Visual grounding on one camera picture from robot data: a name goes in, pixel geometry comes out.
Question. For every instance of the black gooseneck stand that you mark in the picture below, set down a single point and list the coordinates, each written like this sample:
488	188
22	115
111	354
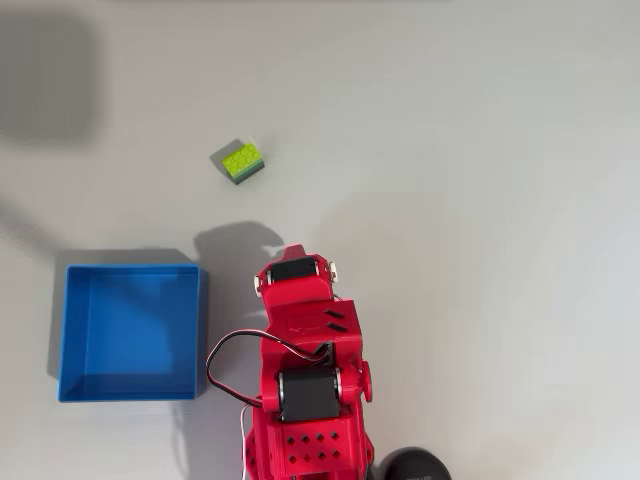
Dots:
415	465

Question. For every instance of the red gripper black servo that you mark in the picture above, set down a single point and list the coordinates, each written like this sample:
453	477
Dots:
296	291

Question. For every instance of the blue plastic bin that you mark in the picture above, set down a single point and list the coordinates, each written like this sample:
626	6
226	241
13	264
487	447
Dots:
132	330

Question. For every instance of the green and grey block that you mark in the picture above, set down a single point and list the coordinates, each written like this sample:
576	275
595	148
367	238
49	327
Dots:
241	159

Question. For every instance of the red robot arm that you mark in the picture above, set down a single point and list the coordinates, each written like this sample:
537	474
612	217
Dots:
310	325

